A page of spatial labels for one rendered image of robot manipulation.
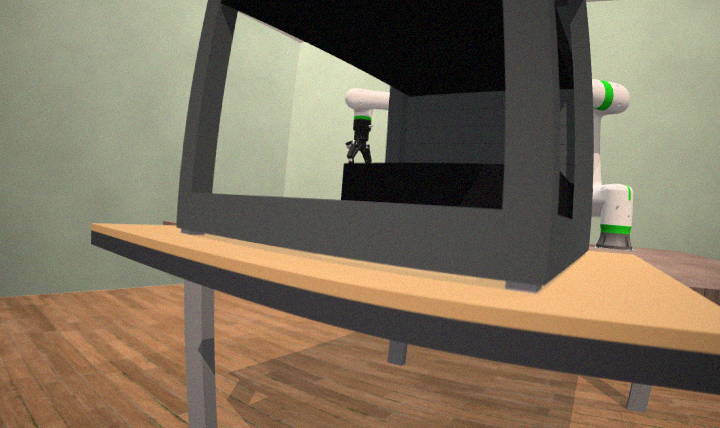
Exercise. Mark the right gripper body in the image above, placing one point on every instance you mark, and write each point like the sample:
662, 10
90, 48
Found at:
362, 137

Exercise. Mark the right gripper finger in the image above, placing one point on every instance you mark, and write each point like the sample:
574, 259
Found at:
353, 149
366, 154

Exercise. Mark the dark grey rack frame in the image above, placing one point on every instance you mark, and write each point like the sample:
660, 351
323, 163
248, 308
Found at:
463, 102

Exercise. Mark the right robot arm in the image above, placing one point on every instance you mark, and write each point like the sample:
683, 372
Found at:
363, 102

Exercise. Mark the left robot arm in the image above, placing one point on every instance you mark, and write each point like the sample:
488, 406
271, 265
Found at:
613, 203

